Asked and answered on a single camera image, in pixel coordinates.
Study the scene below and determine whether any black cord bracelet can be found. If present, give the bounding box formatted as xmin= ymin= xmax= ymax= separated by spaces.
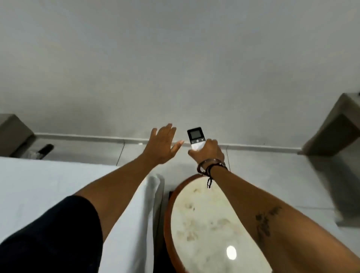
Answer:
xmin=203 ymin=163 xmax=228 ymax=189

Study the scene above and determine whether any large brown cabinet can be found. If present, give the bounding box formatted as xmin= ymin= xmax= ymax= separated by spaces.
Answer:
xmin=301 ymin=92 xmax=360 ymax=157

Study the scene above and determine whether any person's right hand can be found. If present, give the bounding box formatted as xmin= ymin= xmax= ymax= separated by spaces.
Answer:
xmin=187 ymin=138 xmax=225 ymax=166

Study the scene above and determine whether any white remote control black display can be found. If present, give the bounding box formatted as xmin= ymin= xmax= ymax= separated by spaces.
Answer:
xmin=187 ymin=127 xmax=207 ymax=152

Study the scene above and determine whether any person's left hand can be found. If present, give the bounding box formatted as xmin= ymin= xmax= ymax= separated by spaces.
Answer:
xmin=142 ymin=123 xmax=185 ymax=165

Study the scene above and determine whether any round marble wood-rimmed side table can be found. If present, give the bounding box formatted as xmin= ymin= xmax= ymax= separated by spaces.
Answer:
xmin=163 ymin=173 xmax=274 ymax=273

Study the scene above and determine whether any person's right forearm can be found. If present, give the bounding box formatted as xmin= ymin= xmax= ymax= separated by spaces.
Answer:
xmin=209 ymin=166 xmax=360 ymax=273

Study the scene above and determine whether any small brown cabinet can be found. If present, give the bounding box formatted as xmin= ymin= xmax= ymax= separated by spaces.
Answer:
xmin=0 ymin=114 xmax=36 ymax=158

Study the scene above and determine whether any person's left forearm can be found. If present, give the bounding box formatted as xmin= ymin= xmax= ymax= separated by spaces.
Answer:
xmin=74 ymin=154 xmax=160 ymax=243

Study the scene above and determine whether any black shirt sleeve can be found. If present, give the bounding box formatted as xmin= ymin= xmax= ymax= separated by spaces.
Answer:
xmin=0 ymin=195 xmax=103 ymax=273

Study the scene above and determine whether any brown leather bracelet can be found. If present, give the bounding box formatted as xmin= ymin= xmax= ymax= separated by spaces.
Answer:
xmin=196 ymin=158 xmax=227 ymax=175

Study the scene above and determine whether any white baseboard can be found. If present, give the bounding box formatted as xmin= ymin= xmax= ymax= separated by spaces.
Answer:
xmin=34 ymin=132 xmax=303 ymax=155

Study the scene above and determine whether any black object on floor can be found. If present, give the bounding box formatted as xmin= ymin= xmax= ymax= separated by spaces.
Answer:
xmin=36 ymin=144 xmax=55 ymax=160

